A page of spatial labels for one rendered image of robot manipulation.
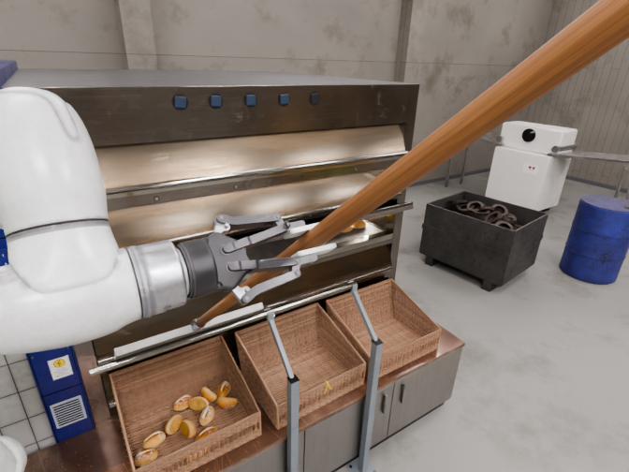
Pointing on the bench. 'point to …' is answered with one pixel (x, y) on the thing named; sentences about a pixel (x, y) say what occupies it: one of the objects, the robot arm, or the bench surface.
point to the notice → (60, 367)
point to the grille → (68, 411)
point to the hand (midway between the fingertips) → (310, 240)
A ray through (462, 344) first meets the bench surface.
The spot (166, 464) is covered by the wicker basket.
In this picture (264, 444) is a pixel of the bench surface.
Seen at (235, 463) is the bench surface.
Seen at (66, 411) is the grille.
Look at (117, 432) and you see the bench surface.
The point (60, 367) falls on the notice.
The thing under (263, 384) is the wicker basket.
